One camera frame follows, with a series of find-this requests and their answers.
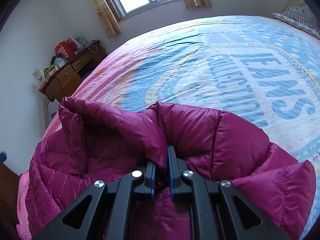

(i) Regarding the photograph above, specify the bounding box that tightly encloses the magenta puffer jacket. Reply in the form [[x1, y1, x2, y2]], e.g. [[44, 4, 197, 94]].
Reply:
[[25, 98, 316, 239]]

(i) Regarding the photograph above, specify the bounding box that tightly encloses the white paper bag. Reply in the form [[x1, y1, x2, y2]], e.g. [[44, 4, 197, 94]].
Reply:
[[47, 100, 59, 122]]

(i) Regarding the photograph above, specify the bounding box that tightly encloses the wooden desk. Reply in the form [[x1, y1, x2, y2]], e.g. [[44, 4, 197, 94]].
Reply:
[[39, 40, 107, 102]]

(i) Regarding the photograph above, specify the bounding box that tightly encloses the pink and blue bed sheet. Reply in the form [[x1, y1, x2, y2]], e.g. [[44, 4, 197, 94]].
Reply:
[[17, 16, 319, 239]]

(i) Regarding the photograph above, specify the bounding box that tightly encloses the white card box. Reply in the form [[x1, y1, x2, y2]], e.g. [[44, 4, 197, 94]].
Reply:
[[33, 68, 46, 85]]

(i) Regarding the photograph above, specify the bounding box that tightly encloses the green cloth on desk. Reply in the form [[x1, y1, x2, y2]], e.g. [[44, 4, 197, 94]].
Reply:
[[43, 64, 56, 78]]

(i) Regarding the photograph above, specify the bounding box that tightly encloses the red gift bag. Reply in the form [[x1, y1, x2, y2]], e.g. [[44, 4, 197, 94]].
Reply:
[[55, 41, 76, 60]]

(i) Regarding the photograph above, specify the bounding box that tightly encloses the left beige curtain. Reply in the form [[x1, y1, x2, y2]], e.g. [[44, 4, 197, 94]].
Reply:
[[91, 0, 121, 39]]

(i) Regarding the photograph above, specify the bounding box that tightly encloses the patterned pillow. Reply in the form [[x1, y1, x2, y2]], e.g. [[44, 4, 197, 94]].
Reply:
[[272, 4, 319, 40]]

